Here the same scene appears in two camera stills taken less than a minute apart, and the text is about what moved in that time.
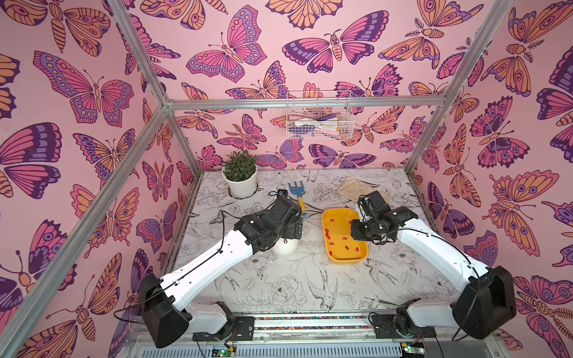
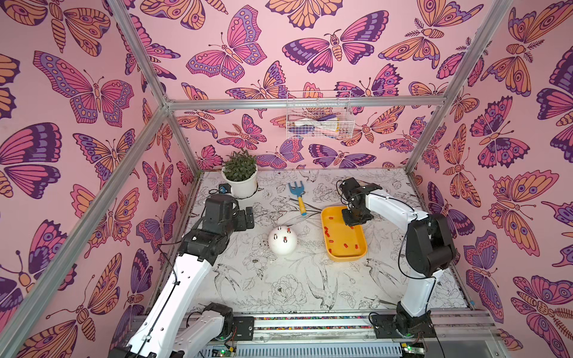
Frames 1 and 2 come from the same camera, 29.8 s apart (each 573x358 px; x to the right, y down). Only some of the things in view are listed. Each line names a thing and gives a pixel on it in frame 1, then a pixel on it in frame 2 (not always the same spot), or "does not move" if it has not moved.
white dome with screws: (285, 247) does not move
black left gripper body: (289, 233) -> (237, 224)
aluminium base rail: (333, 330) does not move
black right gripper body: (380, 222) -> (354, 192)
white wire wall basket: (320, 115) does not move
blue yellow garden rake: (298, 191) does not move
